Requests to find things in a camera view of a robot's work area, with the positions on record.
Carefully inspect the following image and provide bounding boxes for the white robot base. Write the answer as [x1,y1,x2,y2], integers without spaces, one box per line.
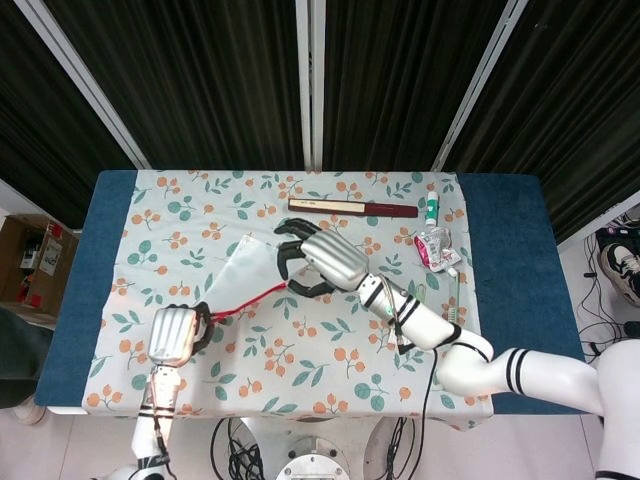
[240,414,401,480]

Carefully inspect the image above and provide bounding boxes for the blue table cover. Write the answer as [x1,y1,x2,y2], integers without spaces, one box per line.
[33,169,586,416]

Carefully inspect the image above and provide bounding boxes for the white metal partition post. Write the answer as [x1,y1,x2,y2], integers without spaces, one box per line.
[556,198,640,251]
[13,0,152,170]
[294,0,327,172]
[431,0,532,171]

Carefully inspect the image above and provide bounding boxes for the green white toothbrush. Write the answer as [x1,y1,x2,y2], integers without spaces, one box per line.
[442,268,462,325]

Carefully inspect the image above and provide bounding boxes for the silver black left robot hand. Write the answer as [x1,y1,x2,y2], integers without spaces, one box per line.
[147,301,234,366]

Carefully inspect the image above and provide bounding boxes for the black cable bundle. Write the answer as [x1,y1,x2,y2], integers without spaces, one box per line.
[385,417,417,477]
[209,417,267,480]

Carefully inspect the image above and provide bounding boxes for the floral print tablecloth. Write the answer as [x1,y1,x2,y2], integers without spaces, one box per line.
[81,169,496,432]

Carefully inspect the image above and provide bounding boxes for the crumpled red white tube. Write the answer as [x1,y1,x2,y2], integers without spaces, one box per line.
[413,225,461,274]

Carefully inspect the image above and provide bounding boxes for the black floor cables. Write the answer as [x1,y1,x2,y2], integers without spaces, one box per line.
[581,232,640,359]

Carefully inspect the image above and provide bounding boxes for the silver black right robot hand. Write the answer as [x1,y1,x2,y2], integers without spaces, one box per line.
[273,217,372,299]

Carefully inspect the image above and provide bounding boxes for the dark grey fabric object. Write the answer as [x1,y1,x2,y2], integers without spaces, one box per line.
[0,305,54,410]

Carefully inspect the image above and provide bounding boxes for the dark red folding fan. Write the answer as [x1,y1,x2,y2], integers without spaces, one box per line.
[287,198,420,220]

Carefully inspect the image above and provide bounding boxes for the clear zip pouch red zipper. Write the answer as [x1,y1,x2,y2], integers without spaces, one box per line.
[197,232,316,327]

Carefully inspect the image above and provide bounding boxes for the brown cardboard box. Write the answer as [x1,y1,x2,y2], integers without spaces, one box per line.
[0,214,80,319]

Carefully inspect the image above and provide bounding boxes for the black white sneaker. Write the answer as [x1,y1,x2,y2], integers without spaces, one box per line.
[598,243,640,308]

